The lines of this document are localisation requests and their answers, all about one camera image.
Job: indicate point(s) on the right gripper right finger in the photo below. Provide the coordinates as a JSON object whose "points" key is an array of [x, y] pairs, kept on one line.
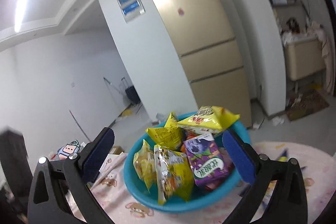
{"points": [[288, 203]]}

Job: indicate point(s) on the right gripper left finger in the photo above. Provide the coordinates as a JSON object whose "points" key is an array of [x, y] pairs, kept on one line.
{"points": [[47, 199]]}

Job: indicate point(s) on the purple drink carton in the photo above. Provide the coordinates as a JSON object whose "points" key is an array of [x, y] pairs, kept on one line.
{"points": [[205, 159]]}

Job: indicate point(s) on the yellow snack bag with cartoons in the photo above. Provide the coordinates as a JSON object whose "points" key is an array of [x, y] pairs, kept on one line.
{"points": [[174, 174]]}

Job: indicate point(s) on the yellow potato chips bag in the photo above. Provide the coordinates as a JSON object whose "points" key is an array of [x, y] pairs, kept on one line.
{"points": [[170, 135]]}

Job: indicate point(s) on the clear yellow chips bag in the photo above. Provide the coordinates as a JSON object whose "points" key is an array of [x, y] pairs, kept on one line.
{"points": [[144, 165]]}

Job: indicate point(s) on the red chocolate pie packet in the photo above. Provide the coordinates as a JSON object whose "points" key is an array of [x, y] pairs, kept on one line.
{"points": [[230, 166]]}

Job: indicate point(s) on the stack of books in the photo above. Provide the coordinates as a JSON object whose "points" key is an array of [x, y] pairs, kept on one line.
{"points": [[64, 152]]}

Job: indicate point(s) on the black suitcase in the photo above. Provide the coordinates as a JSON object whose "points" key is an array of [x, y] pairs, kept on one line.
{"points": [[131, 92]]}

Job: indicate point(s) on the brown floor mat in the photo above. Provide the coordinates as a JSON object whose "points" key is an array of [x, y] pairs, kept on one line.
{"points": [[301, 105]]}

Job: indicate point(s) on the beige vanity cabinet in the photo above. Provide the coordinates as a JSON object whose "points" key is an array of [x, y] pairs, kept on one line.
{"points": [[303, 57]]}

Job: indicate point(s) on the pink towel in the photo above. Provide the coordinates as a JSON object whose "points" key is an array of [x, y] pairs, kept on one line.
{"points": [[326, 56]]}

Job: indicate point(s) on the grey electrical panel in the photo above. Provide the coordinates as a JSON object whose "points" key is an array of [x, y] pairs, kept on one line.
{"points": [[131, 9]]}

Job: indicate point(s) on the gold refrigerator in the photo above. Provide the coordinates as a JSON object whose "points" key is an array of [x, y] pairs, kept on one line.
{"points": [[209, 53]]}

